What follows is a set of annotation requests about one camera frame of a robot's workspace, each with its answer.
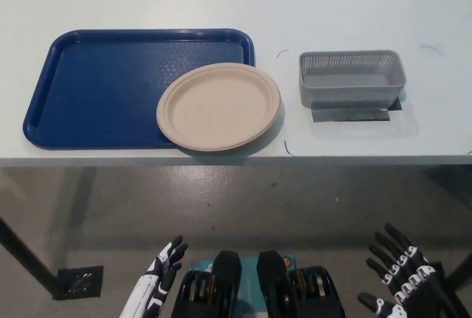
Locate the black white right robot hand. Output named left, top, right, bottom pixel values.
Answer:
left=357, top=223, right=448, bottom=318

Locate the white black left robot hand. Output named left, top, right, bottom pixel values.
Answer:
left=119, top=235, right=189, bottom=318

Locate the beige round paper plate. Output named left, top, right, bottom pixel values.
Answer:
left=156, top=62, right=284, bottom=151

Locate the black perforated foot plate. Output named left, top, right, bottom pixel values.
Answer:
left=53, top=265, right=105, bottom=300

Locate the blue plastic serving tray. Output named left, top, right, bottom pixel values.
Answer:
left=22, top=29, right=257, bottom=149

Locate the black table leg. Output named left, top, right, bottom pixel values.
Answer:
left=0, top=216, right=62, bottom=299
left=445, top=257, right=472, bottom=295

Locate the grey perforated plastic basket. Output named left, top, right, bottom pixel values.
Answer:
left=298, top=49, right=408, bottom=108

